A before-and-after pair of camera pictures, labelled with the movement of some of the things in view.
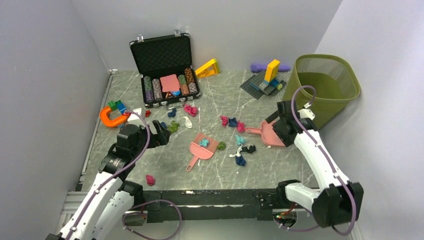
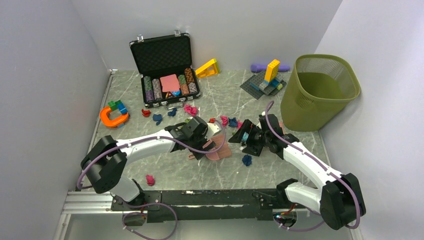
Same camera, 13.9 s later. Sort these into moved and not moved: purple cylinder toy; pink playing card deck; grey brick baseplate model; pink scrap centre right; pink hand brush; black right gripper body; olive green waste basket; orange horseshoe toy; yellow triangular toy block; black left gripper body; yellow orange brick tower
Moved: black right gripper body; pink hand brush; black left gripper body
Not moved: orange horseshoe toy; purple cylinder toy; olive green waste basket; yellow orange brick tower; grey brick baseplate model; yellow triangular toy block; pink playing card deck; pink scrap centre right
